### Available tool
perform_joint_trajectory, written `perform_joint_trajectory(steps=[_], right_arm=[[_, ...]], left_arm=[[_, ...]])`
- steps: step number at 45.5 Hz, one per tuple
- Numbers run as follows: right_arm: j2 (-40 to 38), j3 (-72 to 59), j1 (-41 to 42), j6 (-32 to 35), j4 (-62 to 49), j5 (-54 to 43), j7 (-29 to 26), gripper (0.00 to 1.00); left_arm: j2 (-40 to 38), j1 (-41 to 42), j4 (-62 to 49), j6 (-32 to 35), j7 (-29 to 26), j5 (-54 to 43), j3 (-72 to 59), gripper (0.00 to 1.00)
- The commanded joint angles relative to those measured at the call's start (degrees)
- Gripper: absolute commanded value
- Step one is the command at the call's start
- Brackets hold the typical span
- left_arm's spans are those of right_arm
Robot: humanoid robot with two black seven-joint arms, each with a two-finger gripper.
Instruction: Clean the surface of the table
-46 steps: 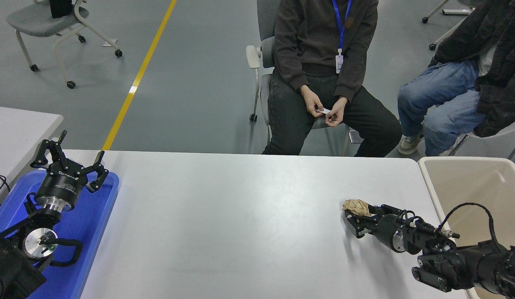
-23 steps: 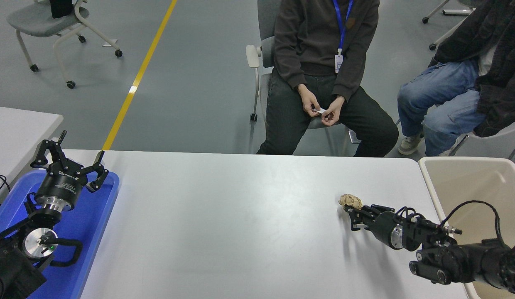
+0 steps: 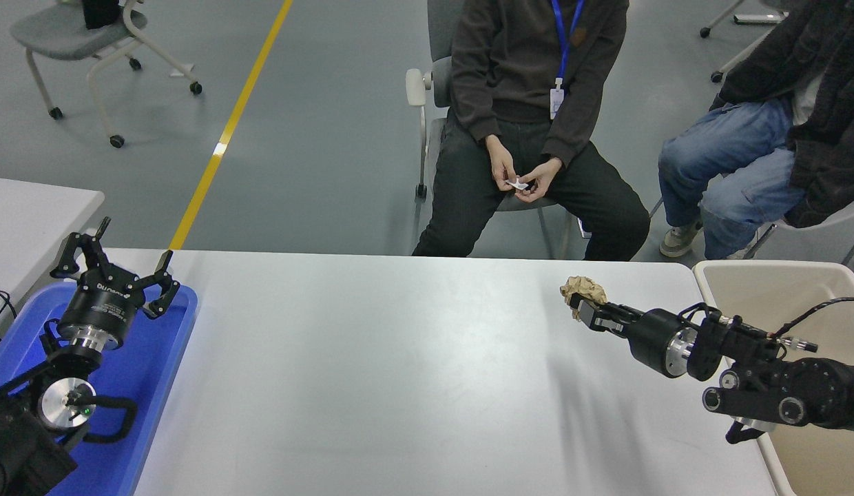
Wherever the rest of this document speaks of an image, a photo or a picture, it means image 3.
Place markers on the small white paper slip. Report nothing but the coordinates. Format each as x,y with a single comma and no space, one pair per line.
517,184

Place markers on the person in blue jeans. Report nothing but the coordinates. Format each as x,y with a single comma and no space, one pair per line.
730,151

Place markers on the grey wheeled chair with bag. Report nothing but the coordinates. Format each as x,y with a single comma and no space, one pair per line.
62,31

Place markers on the large pale plastic bin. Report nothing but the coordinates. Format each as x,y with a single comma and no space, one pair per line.
764,282

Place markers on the grey chair with metal legs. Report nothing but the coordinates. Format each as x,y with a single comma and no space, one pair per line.
850,210

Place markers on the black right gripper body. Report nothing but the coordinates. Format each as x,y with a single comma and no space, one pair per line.
651,341

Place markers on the grey chair with white armrest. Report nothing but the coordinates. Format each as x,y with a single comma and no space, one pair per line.
441,76

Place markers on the person's right hand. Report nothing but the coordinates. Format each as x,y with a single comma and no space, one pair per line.
501,165

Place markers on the tan paper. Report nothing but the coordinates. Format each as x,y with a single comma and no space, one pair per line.
584,286

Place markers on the white side table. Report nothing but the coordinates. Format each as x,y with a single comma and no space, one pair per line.
34,220

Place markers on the person's left hand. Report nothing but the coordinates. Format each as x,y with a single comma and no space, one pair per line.
540,180

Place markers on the wheeled chair with white legs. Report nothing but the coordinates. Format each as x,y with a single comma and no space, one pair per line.
726,19

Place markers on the black bag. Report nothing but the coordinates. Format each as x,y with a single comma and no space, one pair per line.
100,14

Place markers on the blue plastic tray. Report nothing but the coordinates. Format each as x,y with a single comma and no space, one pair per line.
148,386

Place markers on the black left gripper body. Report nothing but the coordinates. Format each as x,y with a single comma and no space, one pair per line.
103,304

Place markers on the yellow floor tape line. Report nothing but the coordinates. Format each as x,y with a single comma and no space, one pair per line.
224,138

